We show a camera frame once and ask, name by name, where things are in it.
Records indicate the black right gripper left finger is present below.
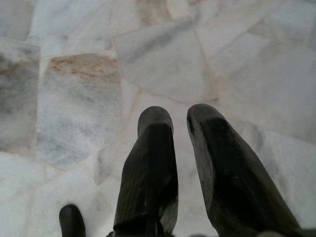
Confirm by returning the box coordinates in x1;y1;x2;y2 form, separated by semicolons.
113;106;179;236

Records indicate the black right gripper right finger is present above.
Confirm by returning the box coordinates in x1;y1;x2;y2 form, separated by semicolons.
186;103;305;237

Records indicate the black robot right foot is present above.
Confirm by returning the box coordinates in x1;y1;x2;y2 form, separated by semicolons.
59;204;86;237

